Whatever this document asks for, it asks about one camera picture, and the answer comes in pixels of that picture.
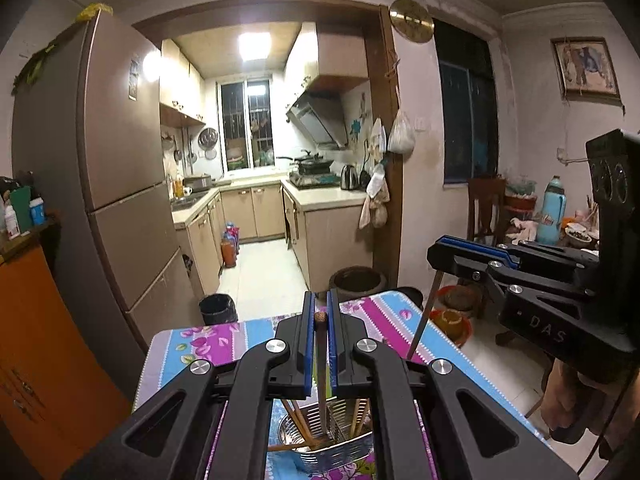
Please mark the brown refrigerator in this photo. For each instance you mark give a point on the brown refrigerator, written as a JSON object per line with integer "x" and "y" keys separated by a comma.
{"x": 110, "y": 160}

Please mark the perforated metal utensil holder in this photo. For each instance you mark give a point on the perforated metal utensil holder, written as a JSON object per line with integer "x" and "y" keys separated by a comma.
{"x": 345, "y": 455}

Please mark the black wok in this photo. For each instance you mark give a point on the black wok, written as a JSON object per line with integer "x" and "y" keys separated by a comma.
{"x": 312, "y": 164}

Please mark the oil bottles on floor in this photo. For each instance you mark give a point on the oil bottles on floor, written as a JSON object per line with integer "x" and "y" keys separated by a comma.
{"x": 230, "y": 247}

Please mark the wooden chair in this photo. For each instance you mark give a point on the wooden chair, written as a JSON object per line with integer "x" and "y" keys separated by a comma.
{"x": 485, "y": 200}

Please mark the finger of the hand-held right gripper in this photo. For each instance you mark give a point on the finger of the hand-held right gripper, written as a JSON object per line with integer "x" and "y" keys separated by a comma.
{"x": 465, "y": 255}
{"x": 555, "y": 256}

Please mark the blue thermos flask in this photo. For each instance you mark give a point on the blue thermos flask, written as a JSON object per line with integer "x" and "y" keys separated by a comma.
{"x": 552, "y": 215}

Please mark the hanging metal strainer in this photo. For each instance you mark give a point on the hanging metal strainer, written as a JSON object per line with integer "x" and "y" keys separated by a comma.
{"x": 208, "y": 142}

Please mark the yellow plastic bag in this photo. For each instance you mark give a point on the yellow plastic bag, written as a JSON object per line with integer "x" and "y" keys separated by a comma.
{"x": 92, "y": 12}

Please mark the dark clay jar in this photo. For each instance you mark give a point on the dark clay jar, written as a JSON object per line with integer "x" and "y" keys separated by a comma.
{"x": 357, "y": 285}

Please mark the white cloth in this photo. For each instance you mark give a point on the white cloth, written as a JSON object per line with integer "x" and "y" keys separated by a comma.
{"x": 522, "y": 230}

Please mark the steel kettle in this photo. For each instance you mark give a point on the steel kettle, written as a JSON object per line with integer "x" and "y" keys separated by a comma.
{"x": 349, "y": 177}

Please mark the person's right hand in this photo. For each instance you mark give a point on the person's right hand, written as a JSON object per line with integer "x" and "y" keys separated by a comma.
{"x": 570, "y": 400}

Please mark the beige kitchen counter cabinets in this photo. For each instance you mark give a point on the beige kitchen counter cabinets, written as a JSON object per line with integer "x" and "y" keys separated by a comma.
{"x": 330, "y": 230}

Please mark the hanging cloth bags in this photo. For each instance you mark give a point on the hanging cloth bags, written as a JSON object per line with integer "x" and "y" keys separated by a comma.
{"x": 375, "y": 195}

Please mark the gas stove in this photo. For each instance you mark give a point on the gas stove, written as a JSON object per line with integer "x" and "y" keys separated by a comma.
{"x": 312, "y": 180}

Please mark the green container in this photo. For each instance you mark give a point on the green container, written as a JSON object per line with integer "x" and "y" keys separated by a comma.
{"x": 21, "y": 210}

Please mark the ceiling light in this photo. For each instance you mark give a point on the ceiling light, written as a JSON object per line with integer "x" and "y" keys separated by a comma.
{"x": 254, "y": 46}

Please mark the beige wall cabinet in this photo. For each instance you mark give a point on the beige wall cabinet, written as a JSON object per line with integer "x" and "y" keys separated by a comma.
{"x": 180, "y": 85}
{"x": 325, "y": 60}

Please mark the kitchen window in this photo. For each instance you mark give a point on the kitchen window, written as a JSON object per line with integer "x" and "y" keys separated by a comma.
{"x": 245, "y": 125}

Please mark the framed wall picture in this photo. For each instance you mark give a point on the framed wall picture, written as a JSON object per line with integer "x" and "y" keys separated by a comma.
{"x": 586, "y": 70}

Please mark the red basin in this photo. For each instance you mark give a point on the red basin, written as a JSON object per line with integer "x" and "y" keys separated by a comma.
{"x": 450, "y": 320}

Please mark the white bottle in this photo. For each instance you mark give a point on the white bottle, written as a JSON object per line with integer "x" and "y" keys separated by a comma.
{"x": 12, "y": 222}

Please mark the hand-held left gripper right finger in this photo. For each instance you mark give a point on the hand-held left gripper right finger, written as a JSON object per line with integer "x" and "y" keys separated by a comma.
{"x": 334, "y": 350}

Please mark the grey cooking pot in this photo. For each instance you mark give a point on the grey cooking pot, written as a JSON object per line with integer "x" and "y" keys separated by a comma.
{"x": 197, "y": 182}

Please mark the dark room window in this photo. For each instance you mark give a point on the dark room window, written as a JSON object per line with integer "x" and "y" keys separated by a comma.
{"x": 465, "y": 110}

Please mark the hanging white plastic bag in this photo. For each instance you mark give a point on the hanging white plastic bag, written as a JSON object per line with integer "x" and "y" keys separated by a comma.
{"x": 401, "y": 135}

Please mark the steel range hood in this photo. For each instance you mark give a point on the steel range hood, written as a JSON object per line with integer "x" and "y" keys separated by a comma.
{"x": 320, "y": 120}

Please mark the black trash bin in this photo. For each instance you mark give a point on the black trash bin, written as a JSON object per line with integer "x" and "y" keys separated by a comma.
{"x": 217, "y": 310}

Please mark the floral printed tablecloth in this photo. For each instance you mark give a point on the floral printed tablecloth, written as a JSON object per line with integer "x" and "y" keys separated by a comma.
{"x": 200, "y": 345}

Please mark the orange wooden cabinet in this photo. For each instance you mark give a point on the orange wooden cabinet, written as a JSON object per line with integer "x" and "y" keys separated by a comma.
{"x": 45, "y": 350}

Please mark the set of wooden chopsticks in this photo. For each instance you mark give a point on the set of wooden chopsticks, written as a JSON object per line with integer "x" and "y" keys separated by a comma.
{"x": 299, "y": 422}

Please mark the gold wall clock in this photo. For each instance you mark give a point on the gold wall clock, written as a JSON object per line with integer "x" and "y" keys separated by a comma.
{"x": 411, "y": 21}

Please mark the long brown chopstick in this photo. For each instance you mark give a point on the long brown chopstick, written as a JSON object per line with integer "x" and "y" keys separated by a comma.
{"x": 422, "y": 312}
{"x": 320, "y": 318}

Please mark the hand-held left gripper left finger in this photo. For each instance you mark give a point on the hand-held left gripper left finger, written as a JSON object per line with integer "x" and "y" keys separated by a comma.
{"x": 308, "y": 350}

